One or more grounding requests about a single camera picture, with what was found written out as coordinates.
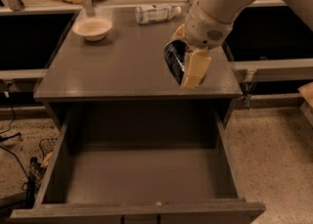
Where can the clear plastic water bottle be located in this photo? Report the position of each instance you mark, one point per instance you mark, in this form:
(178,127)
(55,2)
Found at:
(147,14)

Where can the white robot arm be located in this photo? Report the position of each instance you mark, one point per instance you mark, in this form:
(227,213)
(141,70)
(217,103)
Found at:
(227,11)

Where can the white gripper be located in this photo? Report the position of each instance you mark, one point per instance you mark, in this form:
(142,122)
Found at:
(203,29)

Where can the blue pepsi can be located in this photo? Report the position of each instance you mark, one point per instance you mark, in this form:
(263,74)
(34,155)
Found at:
(174,56)

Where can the black wire basket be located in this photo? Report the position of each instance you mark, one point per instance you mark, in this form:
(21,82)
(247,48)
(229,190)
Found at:
(47,145)

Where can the open grey top drawer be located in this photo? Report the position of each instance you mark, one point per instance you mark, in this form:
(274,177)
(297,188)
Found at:
(147,163)

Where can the white bowl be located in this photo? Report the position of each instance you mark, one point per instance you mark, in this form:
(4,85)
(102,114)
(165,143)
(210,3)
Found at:
(93,29)

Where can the grey cabinet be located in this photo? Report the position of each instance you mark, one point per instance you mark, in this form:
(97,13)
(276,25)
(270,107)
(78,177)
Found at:
(127,64)

